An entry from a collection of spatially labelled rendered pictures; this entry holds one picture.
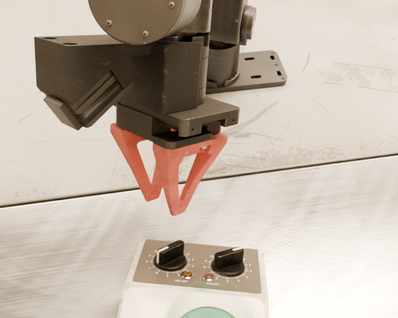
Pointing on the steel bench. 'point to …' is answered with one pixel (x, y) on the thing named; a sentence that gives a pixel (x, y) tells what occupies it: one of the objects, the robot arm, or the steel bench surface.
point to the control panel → (195, 266)
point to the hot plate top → (160, 302)
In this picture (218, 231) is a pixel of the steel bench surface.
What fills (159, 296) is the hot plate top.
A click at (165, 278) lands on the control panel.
